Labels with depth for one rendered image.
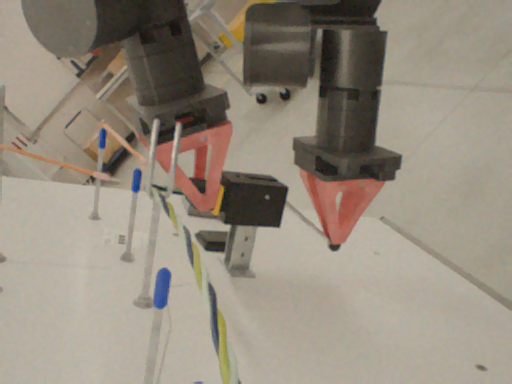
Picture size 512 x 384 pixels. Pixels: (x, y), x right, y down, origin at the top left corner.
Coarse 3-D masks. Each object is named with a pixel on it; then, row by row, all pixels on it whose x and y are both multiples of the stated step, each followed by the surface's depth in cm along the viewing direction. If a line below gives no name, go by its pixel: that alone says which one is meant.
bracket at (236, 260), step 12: (240, 228) 48; (252, 228) 48; (228, 240) 50; (240, 240) 48; (252, 240) 49; (228, 252) 50; (240, 252) 49; (228, 264) 50; (240, 264) 49; (240, 276) 48; (252, 276) 49
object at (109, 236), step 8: (104, 232) 53; (112, 232) 53; (120, 232) 54; (136, 232) 55; (144, 232) 55; (104, 240) 51; (112, 240) 51; (120, 240) 52; (136, 240) 52; (144, 240) 53; (144, 248) 51
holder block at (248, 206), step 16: (224, 176) 46; (256, 176) 48; (272, 176) 50; (240, 192) 45; (256, 192) 46; (272, 192) 46; (288, 192) 47; (224, 208) 46; (240, 208) 46; (256, 208) 46; (272, 208) 47; (224, 224) 46; (240, 224) 46; (256, 224) 47; (272, 224) 48
